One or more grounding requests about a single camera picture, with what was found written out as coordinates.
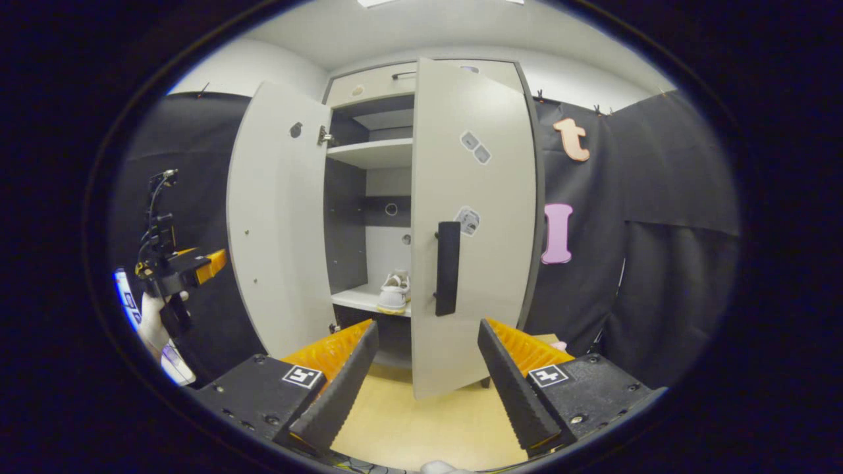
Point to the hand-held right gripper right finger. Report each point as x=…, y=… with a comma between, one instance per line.
x=514, y=395

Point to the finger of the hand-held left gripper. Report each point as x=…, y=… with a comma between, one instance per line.
x=211, y=264

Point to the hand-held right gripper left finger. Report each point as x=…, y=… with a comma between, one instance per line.
x=337, y=395

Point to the white canvas shoe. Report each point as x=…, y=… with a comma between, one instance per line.
x=393, y=296
x=404, y=276

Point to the grey shoe cabinet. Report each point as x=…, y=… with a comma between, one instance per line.
x=372, y=153

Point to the person's white shoe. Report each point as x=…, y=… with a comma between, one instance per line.
x=441, y=469

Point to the metal door hinge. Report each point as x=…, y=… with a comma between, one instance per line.
x=325, y=137

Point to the light grey cabinet drawer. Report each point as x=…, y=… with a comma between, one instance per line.
x=375, y=85

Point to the person's printed white clothing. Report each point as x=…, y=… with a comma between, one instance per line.
x=126, y=299

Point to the black backdrop cloth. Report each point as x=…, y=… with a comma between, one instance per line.
x=197, y=164
x=658, y=197

